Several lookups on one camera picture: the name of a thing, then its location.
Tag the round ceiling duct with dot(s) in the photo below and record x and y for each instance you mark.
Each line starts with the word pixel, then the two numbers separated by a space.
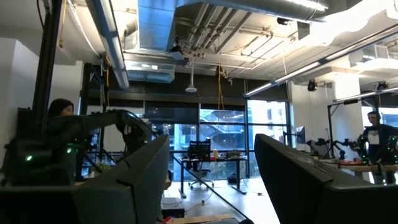
pixel 248 7

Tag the person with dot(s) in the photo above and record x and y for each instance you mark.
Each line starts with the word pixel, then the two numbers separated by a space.
pixel 377 137
pixel 59 106

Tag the black office chair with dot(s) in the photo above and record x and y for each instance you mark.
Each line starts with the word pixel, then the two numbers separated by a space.
pixel 199 149

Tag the blue ceiling beam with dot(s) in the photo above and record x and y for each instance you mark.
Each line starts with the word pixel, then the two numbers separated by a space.
pixel 109 34

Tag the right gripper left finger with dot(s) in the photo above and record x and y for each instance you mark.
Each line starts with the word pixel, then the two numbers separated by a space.
pixel 133 193

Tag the yellow cup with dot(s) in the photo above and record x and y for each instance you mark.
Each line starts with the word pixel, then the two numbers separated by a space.
pixel 215 153

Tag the black background robot arm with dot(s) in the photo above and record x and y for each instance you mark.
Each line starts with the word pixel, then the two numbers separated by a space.
pixel 320 146

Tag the green-lit background robot arm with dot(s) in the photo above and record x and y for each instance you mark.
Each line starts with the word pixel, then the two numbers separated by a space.
pixel 362 149
pixel 392 149

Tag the long linear ceiling light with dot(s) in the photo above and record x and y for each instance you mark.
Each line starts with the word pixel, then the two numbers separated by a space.
pixel 295 74
pixel 363 95

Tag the white box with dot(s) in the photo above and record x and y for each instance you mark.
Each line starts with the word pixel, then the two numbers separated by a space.
pixel 172 205

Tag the black ceiling camera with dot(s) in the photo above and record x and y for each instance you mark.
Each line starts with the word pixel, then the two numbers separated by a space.
pixel 382 86
pixel 312 85

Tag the black background rig frame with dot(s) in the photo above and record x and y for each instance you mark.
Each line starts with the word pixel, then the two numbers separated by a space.
pixel 329 124

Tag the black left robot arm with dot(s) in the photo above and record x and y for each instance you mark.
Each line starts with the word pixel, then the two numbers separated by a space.
pixel 93 120

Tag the background computer monitor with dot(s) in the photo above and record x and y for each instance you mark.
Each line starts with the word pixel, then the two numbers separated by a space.
pixel 300 135

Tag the black background desk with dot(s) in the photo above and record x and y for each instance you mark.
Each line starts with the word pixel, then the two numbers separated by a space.
pixel 214 160

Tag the black aluminium rig frame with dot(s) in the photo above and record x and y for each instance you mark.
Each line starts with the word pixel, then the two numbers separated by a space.
pixel 46 62

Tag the rectangular ceiling duct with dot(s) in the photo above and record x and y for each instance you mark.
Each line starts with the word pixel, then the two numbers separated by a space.
pixel 155 25

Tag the white pendant ceiling fixture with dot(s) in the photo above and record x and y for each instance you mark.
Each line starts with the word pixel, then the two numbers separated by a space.
pixel 191 89

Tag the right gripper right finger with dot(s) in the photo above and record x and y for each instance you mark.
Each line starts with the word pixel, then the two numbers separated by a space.
pixel 304 193

